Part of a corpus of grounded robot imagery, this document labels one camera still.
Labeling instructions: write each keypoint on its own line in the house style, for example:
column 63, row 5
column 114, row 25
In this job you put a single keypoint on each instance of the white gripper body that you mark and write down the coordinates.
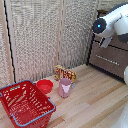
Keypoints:
column 105, row 42

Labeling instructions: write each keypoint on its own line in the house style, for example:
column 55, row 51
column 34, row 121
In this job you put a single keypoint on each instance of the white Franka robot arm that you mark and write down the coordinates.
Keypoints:
column 115, row 20

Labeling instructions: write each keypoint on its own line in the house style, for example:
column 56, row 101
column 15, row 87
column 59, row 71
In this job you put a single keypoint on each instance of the brown drawer with broad front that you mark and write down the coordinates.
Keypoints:
column 108, row 68

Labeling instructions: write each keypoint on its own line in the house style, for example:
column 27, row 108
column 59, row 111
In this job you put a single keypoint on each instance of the dark brown drawer cabinet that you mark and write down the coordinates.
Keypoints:
column 110, row 68

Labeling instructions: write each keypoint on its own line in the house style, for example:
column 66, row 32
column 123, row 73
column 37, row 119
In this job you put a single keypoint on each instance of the french fries box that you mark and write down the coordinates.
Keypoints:
column 63, row 71

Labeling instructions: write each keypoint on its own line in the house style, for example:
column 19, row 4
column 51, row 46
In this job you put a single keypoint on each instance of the pink plastic cup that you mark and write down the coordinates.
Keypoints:
column 64, row 88

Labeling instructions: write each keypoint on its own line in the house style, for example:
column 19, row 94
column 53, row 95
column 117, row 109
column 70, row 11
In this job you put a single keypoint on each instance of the beige woven folding screen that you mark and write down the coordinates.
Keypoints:
column 36, row 36

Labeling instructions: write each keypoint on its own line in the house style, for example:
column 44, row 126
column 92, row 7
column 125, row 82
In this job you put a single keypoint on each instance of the red bowl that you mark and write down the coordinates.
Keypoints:
column 44, row 86

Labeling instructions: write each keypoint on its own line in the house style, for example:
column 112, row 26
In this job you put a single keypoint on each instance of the red basket with blue rim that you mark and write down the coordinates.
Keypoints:
column 25, row 103

